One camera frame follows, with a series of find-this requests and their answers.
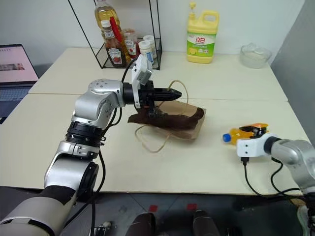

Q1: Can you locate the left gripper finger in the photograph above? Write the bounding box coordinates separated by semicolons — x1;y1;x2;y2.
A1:
155;88;183;96
155;94;183;102

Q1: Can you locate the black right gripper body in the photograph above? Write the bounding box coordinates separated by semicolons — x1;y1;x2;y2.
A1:
252;124;270;137

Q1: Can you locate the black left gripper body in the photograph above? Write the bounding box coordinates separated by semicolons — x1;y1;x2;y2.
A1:
139;81;163;118

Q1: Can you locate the orange drink bottle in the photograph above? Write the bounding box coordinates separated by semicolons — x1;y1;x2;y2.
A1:
222;122;270;147

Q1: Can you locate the brown paper bag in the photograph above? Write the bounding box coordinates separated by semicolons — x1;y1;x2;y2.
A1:
127;79;206;154

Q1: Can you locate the white lidded seasoning jar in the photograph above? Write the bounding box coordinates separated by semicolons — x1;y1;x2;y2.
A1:
138;40;156;65
143;34;157;60

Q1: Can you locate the yellow detergent jug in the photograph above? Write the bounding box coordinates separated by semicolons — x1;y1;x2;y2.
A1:
186;1;221;64

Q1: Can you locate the glass ketchup bottle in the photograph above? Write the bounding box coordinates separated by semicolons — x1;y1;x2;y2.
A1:
100;20;128;69

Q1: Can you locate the red squeeze ketchup bottle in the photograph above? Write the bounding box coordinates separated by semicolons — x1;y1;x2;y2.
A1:
123;29;139;60

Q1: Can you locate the clear glass bowl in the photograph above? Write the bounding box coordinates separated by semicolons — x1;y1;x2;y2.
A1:
240;43;273;69

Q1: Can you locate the brown cardboard piece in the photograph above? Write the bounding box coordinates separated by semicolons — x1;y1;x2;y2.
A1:
290;196;307;206

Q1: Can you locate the cooking oil bottle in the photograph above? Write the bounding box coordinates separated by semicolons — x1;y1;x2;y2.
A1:
94;0;131;62

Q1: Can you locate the dark rounded shape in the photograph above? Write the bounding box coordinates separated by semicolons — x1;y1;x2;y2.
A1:
134;212;157;236
193;209;221;236

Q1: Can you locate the open laptop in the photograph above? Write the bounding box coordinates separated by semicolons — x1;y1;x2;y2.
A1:
0;44;40;119

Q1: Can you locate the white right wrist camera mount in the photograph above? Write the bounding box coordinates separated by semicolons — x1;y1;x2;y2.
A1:
236;132;274;158

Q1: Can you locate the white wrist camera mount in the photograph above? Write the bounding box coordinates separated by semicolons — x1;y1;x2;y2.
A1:
130;54;154;109
236;132;274;158

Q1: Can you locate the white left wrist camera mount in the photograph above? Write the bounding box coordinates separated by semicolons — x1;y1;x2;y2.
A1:
130;54;154;109

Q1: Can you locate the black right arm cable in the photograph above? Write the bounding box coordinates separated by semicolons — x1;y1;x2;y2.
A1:
240;157;306;197

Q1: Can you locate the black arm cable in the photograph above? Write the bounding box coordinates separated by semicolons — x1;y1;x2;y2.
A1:
240;157;306;197
90;60;138;236

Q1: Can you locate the black wire rack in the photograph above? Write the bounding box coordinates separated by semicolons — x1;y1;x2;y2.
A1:
67;0;163;71

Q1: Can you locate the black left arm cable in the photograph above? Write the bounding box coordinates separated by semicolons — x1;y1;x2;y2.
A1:
90;60;138;236

